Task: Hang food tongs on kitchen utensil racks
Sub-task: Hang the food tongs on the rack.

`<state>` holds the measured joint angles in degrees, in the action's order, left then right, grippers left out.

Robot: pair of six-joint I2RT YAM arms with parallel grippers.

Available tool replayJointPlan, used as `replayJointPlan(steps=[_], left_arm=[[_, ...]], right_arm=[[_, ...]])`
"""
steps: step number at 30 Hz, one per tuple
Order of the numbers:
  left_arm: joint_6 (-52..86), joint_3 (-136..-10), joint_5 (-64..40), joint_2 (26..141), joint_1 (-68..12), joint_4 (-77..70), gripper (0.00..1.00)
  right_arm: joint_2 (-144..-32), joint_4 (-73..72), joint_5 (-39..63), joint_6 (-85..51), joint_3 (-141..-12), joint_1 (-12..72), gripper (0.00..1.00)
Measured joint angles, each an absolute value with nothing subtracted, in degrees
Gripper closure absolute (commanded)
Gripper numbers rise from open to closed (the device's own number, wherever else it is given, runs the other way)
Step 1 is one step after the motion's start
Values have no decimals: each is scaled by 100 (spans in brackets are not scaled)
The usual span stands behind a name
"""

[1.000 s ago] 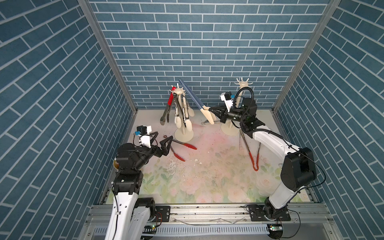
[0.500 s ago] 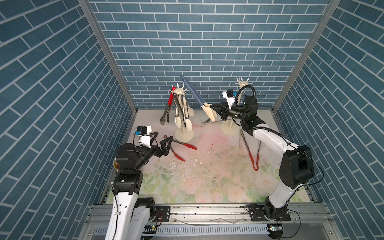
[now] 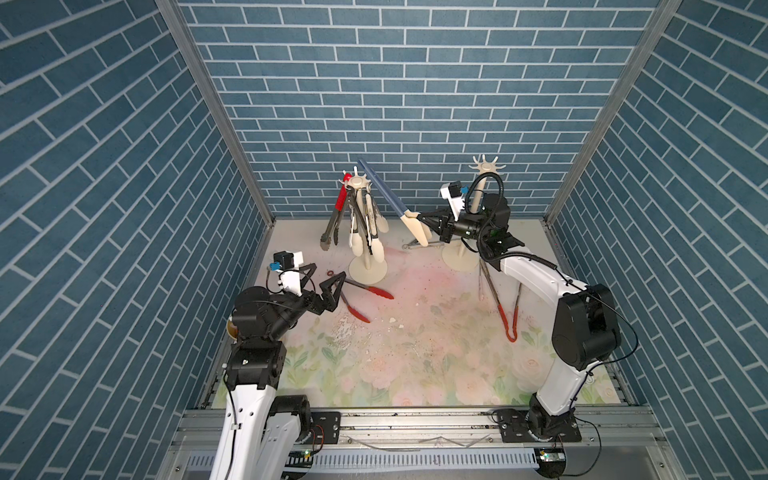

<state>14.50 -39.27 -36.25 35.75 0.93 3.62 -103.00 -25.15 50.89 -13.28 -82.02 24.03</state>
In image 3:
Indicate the cream utensil rack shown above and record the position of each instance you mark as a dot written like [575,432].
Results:
[455,254]
[365,269]

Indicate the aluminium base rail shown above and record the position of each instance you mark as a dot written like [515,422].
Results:
[617,442]

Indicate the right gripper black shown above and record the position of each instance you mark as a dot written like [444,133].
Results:
[447,228]

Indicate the aluminium corner post left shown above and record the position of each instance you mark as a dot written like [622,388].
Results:
[181,34]

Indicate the red ring steel tongs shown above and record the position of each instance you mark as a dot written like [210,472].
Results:
[331,233]

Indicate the black silicone tongs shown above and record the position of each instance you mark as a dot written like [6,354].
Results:
[363,217]

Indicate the steel tongs red handles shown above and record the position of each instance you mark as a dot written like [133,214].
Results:
[510,324]

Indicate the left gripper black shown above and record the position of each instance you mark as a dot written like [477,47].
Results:
[327,303]

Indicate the red tip grey tongs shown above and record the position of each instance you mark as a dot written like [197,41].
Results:
[354,291]

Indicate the aluminium corner post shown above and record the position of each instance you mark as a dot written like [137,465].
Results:
[658,22]
[181,34]

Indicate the blue wooden tip tongs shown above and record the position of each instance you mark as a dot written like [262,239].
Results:
[409,218]

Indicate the aluminium corner post right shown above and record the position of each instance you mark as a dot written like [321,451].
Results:
[658,22]

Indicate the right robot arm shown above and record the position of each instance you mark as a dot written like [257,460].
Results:
[585,328]

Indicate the cream silicone steel tongs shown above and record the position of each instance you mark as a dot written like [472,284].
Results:
[376,246]

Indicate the cream utensil rack left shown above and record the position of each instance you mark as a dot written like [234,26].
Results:
[365,269]

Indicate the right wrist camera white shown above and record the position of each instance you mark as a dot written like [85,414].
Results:
[454,193]

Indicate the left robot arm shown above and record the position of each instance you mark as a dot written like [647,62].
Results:
[261,427]

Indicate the cream utensil rack right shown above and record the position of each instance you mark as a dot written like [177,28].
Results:
[455,254]

